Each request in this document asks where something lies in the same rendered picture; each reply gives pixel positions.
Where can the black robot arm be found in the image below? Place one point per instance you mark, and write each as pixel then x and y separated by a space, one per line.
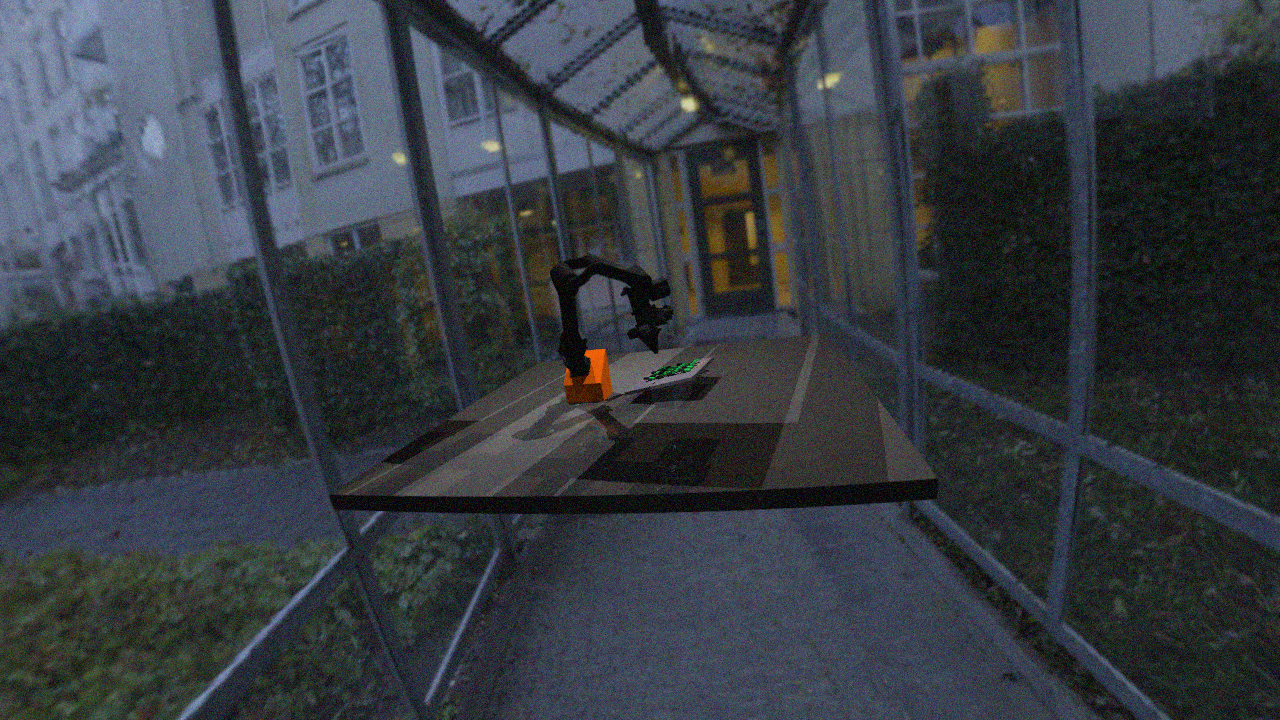
pixel 642 288

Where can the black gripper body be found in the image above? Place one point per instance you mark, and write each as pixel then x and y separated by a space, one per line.
pixel 643 327

